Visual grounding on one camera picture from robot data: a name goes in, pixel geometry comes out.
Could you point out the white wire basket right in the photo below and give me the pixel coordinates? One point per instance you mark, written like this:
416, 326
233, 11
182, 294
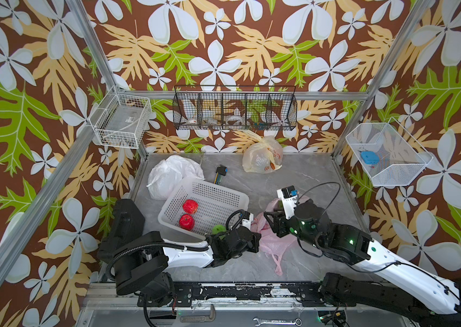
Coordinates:
402, 157

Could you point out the blue object in basket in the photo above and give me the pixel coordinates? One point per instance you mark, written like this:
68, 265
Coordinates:
370, 158

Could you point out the white perforated plastic basket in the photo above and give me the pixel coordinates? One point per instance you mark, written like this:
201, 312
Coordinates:
215, 203

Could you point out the black wire wall basket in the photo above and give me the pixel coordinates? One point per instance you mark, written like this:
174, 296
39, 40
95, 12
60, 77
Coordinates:
257, 108

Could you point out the pink apple-print plastic bag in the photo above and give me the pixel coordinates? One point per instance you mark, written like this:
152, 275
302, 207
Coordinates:
279, 250

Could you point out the red apple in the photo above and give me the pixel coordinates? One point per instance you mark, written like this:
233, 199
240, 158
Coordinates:
190, 207
187, 222

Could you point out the small black connector with wires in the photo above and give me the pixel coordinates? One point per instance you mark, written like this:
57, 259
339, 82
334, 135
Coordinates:
220, 173

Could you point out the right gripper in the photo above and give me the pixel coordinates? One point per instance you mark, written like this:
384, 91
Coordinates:
279, 219

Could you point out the white wire basket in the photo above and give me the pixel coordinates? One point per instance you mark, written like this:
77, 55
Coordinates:
121, 119
402, 157

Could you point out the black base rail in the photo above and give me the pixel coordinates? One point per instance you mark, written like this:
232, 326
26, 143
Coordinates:
185, 293

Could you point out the black tool case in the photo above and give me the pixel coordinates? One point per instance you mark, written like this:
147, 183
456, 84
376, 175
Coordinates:
128, 225

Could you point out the white wire basket left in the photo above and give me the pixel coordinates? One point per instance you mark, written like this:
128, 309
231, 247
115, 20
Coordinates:
121, 119

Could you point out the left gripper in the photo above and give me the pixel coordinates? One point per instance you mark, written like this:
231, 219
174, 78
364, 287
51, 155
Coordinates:
254, 239

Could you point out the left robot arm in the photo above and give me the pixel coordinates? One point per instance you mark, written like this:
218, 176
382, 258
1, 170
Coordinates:
138, 263

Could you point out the silver wrench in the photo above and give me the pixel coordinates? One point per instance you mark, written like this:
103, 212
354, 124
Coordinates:
260, 322

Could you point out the white plastic bag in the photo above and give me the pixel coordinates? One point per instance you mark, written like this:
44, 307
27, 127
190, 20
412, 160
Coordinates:
168, 173

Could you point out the green apple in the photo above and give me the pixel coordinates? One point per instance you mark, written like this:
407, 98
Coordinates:
218, 229

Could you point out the yellow orange-print plastic bag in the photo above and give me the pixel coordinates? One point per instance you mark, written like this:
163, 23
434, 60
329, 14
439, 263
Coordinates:
263, 156

